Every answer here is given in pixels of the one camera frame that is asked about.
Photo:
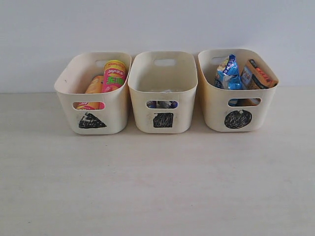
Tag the white blue milk carton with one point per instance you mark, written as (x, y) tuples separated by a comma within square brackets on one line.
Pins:
[(163, 104)]

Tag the purple juice carton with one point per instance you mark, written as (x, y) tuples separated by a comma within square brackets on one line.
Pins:
[(152, 104)]

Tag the pink chips can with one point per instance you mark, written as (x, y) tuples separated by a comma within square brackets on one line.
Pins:
[(114, 76)]

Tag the yellow chips can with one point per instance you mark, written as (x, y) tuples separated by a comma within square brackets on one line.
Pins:
[(94, 88)]

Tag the blue noodle packet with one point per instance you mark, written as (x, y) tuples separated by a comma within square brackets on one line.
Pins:
[(227, 74)]

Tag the orange noodle packet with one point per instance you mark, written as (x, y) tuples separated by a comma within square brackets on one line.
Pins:
[(253, 77)]

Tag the cream bin with square mark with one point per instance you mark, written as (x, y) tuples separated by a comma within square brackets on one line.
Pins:
[(163, 75)]

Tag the cream bin with triangle mark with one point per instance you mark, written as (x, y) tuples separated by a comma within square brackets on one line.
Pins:
[(74, 81)]

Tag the cream bin with circle mark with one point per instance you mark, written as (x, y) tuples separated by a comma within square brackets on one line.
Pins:
[(217, 113)]

